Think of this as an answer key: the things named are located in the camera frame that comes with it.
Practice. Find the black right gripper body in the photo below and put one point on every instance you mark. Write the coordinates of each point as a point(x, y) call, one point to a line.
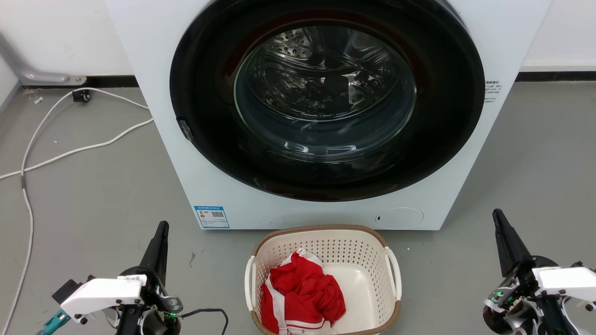
point(517, 302)

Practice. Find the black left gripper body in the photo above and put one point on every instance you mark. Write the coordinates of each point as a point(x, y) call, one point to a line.
point(156, 298)

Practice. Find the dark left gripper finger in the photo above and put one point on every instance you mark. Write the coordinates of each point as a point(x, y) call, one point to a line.
point(156, 253)

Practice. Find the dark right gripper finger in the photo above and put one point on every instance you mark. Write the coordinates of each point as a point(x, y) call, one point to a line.
point(510, 246)

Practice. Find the cream perforated laundry basket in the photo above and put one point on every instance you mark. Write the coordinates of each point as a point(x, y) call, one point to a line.
point(365, 288)

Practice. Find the white left wrist cover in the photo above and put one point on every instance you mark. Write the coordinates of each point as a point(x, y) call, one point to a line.
point(100, 295)

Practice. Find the white wrist cover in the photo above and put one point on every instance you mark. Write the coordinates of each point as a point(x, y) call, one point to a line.
point(570, 281)
point(100, 295)

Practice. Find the white right wrist cover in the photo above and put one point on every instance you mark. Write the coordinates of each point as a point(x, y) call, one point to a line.
point(570, 281)

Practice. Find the blue energy label sticker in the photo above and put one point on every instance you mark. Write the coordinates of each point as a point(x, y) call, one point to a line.
point(212, 217)

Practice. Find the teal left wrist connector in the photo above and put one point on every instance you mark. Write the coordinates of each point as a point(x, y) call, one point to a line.
point(53, 322)

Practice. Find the round white filter cover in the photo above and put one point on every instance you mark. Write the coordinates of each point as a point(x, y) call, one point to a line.
point(399, 218)

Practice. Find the black round washer door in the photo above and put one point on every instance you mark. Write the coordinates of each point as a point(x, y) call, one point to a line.
point(205, 139)

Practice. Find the black washer door latch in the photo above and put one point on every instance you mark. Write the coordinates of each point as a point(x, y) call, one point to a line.
point(185, 130)

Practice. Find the red and white garment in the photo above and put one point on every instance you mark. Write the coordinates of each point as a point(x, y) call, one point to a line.
point(302, 291)

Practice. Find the small printed text sticker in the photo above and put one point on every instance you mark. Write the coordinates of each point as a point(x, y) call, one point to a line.
point(492, 91)

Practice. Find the small black floor clip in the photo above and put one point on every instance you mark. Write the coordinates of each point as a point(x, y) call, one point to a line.
point(81, 95)

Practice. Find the white front-load washing machine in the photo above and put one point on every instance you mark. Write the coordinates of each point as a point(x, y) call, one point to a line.
point(139, 51)

